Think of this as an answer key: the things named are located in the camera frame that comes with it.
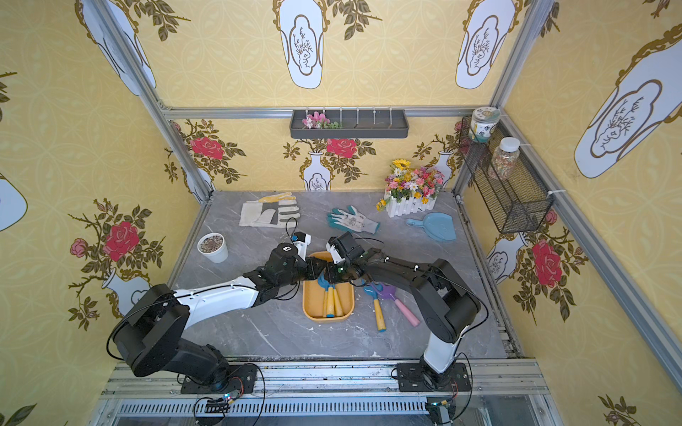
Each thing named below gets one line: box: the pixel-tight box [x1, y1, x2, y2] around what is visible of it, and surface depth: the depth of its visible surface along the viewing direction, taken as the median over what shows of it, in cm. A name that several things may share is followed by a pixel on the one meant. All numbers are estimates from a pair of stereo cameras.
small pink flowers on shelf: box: [301, 110, 341, 129], surface depth 89 cm
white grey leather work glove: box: [238, 191, 302, 229], surface depth 116 cm
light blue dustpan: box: [405, 212, 457, 241], surface depth 109 cm
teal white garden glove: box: [326, 205, 381, 235], surface depth 112 cm
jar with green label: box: [468, 106, 501, 143], surface depth 87 cm
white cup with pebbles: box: [196, 232, 229, 264], surface depth 97 cm
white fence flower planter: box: [376, 158, 445, 218], surface depth 106 cm
